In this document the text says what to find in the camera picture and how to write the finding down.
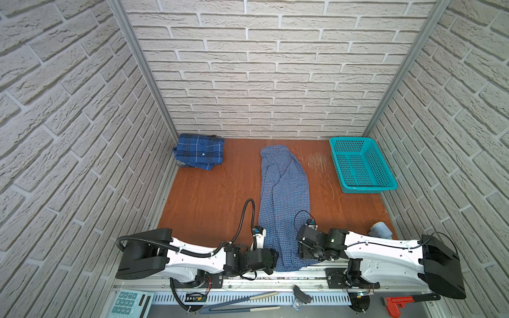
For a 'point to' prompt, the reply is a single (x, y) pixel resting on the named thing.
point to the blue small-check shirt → (284, 203)
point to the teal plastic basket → (360, 165)
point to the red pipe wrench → (393, 303)
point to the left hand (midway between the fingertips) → (276, 256)
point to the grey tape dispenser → (380, 230)
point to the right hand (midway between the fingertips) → (304, 252)
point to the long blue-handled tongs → (209, 311)
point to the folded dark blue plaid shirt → (199, 151)
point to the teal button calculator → (131, 304)
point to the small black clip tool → (301, 295)
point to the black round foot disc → (359, 303)
